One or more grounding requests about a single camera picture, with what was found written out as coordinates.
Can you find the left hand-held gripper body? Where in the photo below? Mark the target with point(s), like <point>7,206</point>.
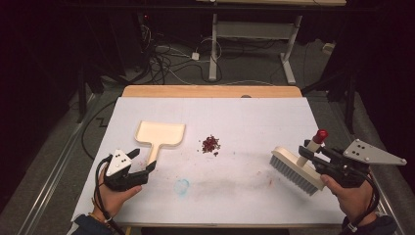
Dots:
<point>118,163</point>

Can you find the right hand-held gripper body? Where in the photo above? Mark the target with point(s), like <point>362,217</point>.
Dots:
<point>345,166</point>

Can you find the white brush with red knob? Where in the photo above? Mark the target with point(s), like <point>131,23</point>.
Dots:
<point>293,166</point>

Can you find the cream dustpan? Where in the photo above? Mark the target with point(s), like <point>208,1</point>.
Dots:
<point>161,133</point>

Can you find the pile of red crumbs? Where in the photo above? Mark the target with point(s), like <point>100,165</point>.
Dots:
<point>209,144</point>

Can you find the person's right hand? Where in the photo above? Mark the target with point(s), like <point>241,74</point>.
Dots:
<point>354,200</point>

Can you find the person's left hand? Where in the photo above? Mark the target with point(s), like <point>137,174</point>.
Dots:
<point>111,199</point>

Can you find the dark metal stand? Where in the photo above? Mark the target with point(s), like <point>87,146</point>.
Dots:
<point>81,98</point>
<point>349,98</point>

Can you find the white table mat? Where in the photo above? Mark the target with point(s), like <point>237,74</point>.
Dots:
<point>228,117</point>

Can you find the wooden table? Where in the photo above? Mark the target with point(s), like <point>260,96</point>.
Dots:
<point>208,91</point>

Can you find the small white box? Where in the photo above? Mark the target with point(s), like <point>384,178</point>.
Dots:
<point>328,48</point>

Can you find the white power adapter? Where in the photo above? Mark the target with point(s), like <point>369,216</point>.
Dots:
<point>195,56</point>

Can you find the metal floor rail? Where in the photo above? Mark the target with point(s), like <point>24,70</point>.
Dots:
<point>52,176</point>

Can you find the white desk frame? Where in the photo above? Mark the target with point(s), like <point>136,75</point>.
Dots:
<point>254,30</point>

